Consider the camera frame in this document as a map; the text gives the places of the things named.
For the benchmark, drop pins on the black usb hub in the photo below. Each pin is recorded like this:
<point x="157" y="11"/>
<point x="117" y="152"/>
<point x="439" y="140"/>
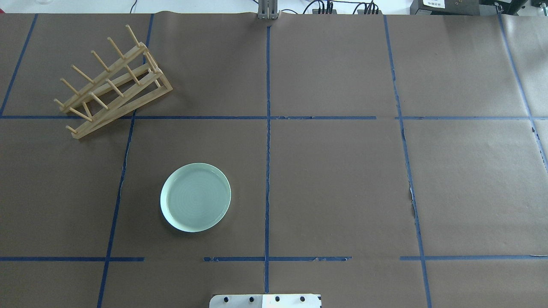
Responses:
<point x="367" y="9"/>
<point x="325" y="9"/>

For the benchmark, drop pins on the wooden dish rack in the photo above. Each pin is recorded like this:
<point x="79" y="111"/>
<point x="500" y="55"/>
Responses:
<point x="132" y="81"/>

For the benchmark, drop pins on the aluminium frame post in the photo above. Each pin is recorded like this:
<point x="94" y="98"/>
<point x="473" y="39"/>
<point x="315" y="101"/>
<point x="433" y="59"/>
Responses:
<point x="267" y="9"/>

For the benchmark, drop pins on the black computer box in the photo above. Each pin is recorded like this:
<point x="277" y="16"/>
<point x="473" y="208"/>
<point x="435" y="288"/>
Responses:
<point x="445" y="7"/>

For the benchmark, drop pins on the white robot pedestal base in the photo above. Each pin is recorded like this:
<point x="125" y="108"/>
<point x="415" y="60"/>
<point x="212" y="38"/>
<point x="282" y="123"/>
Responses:
<point x="307" y="300"/>

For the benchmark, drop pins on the light green plate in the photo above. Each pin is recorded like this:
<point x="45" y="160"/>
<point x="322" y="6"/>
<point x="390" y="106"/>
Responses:
<point x="195" y="197"/>

